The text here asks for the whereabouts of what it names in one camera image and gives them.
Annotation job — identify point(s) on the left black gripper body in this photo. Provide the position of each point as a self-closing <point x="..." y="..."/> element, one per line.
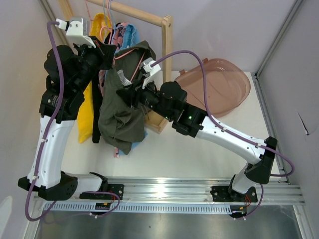
<point x="96" y="57"/>

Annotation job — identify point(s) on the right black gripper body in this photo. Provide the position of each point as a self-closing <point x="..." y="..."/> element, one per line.
<point x="146" y="98"/>

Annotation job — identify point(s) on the pink wire hanger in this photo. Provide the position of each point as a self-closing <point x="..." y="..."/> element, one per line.
<point x="131" y="54"/>

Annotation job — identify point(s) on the olive green shorts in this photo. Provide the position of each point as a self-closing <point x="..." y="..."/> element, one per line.
<point x="111" y="120"/>

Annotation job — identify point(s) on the light blue shorts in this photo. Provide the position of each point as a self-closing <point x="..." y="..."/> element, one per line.
<point x="133" y="124"/>

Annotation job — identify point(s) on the blue wire hanger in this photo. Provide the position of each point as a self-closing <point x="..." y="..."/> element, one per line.
<point x="108" y="12"/>

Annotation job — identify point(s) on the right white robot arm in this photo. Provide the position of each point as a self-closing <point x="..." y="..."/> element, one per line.
<point x="170" y="102"/>

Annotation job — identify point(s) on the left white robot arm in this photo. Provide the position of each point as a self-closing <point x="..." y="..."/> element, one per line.
<point x="65" y="85"/>

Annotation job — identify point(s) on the pink patterned shorts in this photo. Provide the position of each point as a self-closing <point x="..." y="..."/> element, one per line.
<point x="116" y="39"/>

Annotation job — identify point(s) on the black shorts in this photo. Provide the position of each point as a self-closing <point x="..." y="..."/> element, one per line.
<point x="97" y="101"/>

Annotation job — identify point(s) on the yellow shorts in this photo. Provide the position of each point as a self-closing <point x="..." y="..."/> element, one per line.
<point x="100" y="27"/>

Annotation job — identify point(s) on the pink translucent plastic basin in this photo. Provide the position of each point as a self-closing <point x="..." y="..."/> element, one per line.
<point x="227" y="86"/>

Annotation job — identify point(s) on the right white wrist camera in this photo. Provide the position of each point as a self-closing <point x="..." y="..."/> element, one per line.
<point x="149" y="69"/>

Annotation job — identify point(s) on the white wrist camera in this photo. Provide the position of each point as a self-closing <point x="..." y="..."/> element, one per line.
<point x="149" y="69"/>
<point x="77" y="30"/>

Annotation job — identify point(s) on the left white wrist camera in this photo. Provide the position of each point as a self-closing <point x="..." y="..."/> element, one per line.
<point x="77" y="30"/>

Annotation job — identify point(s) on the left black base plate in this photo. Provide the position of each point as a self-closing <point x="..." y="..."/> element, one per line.
<point x="111" y="192"/>

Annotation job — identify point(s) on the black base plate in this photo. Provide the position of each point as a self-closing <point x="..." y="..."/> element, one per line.
<point x="111" y="192"/>
<point x="221" y="194"/>

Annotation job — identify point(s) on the slotted cable duct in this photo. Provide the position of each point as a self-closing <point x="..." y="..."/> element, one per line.
<point x="206" y="208"/>

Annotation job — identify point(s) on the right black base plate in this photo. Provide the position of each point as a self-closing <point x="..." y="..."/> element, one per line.
<point x="221" y="194"/>

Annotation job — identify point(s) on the aluminium mounting rail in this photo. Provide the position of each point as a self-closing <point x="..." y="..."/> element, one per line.
<point x="197" y="190"/>

